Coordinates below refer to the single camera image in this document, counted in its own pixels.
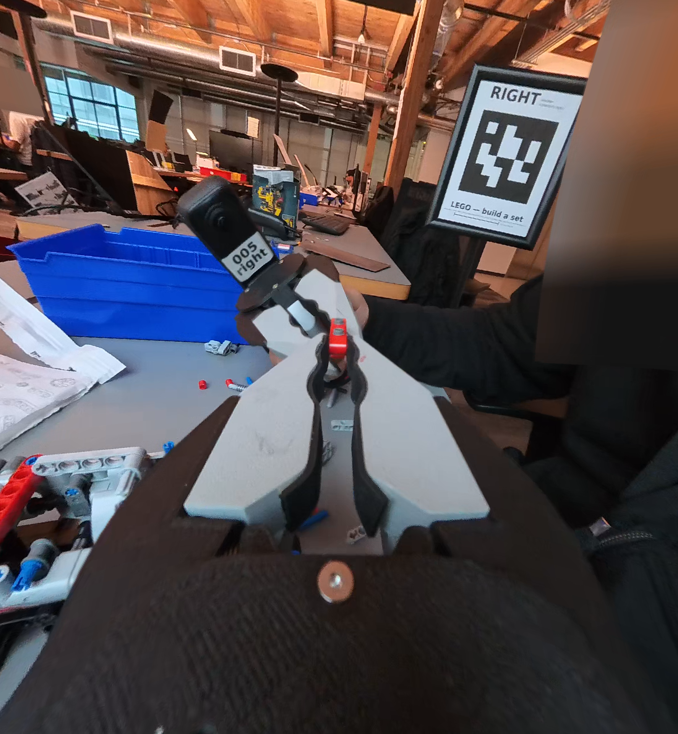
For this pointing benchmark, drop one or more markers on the black floor lamp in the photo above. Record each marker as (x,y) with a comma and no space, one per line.
(23,6)
(279,71)

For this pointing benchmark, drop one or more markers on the black keyboard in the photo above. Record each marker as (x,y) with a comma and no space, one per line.
(326,223)

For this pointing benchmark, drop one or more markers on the small grey brick piece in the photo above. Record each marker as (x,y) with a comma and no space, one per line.
(342,424)

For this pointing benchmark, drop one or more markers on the black white marker board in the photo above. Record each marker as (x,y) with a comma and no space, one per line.
(505,149)

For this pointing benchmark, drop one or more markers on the small grey brick connector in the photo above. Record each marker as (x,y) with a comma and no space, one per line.
(220,347)

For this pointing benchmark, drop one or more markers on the blue brick pin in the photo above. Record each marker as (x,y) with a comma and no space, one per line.
(314,518)

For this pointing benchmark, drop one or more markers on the grey red brick vehicle model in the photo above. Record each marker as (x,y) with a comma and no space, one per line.
(29,516)

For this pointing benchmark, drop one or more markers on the red tipped grey brick spring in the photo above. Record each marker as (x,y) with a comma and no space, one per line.
(237,386)

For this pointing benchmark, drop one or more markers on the person's right forearm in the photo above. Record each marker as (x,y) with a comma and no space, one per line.
(459,344)

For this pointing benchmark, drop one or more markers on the red angled brick beam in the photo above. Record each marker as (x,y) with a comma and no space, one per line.
(339,338)

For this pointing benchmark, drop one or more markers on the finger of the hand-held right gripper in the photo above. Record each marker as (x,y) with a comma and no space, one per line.
(279,335)
(333,292)

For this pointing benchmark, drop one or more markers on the printed marker sheet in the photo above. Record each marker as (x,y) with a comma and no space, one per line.
(46,189)

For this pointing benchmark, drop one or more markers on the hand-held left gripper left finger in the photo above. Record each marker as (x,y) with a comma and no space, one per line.
(253,453)

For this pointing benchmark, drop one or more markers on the blue plastic bin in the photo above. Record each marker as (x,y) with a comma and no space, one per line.
(132,286)

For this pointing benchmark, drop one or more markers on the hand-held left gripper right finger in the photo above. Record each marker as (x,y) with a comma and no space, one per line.
(425,453)

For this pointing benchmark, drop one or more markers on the green yellow toy box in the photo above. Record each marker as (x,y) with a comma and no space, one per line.
(276,198)

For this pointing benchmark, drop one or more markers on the small grey brick axle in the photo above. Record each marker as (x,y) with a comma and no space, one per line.
(327,452)

